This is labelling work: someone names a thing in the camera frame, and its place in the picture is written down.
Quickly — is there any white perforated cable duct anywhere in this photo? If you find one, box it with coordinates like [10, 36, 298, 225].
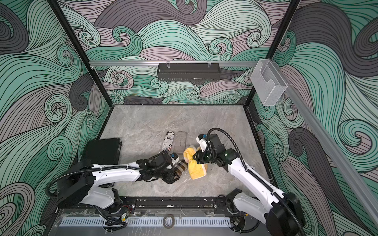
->
[59, 216, 231, 228]

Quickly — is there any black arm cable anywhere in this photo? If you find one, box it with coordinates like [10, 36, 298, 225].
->
[45, 151, 173, 198]
[206, 127, 306, 236]

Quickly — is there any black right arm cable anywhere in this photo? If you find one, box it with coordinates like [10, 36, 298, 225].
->
[206, 127, 306, 236]

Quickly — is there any black tape roll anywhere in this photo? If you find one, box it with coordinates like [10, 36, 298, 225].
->
[162, 214, 175, 229]

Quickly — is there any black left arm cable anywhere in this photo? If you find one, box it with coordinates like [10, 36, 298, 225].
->
[45, 151, 173, 198]

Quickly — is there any clear acrylic wall holder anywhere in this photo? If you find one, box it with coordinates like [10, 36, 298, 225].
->
[250, 59, 287, 107]

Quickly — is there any aluminium rail wall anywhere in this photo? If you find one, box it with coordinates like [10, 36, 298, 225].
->
[89, 60, 258, 67]
[270, 60, 378, 225]

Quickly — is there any black flat box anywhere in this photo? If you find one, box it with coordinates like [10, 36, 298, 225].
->
[81, 138, 122, 165]

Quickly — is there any yellow pink microfiber cloth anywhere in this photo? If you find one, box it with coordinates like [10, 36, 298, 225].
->
[183, 145, 207, 180]

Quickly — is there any black wall tray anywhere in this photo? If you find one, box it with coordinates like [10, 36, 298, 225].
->
[157, 63, 221, 82]

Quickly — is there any black corner frame post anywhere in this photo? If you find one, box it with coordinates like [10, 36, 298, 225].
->
[245, 1, 300, 107]
[47, 0, 114, 109]

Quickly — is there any black corner frame post left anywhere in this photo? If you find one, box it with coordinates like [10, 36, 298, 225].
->
[47, 0, 114, 109]

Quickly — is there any black corner frame post right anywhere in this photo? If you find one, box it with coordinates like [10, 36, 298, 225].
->
[245, 1, 300, 107]

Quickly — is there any aluminium rail back wall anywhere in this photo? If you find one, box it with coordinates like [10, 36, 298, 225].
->
[89, 60, 258, 67]

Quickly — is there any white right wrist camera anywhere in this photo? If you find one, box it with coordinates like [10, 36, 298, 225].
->
[196, 134, 207, 152]

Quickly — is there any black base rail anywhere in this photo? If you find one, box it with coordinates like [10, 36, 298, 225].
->
[120, 195, 253, 215]

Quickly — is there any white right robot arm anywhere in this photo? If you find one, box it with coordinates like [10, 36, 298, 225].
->
[194, 134, 305, 236]

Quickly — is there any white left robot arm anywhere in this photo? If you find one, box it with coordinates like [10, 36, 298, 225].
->
[57, 151, 180, 209]

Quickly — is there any aluminium rail right wall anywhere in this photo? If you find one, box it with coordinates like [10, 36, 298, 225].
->
[270, 60, 378, 225]

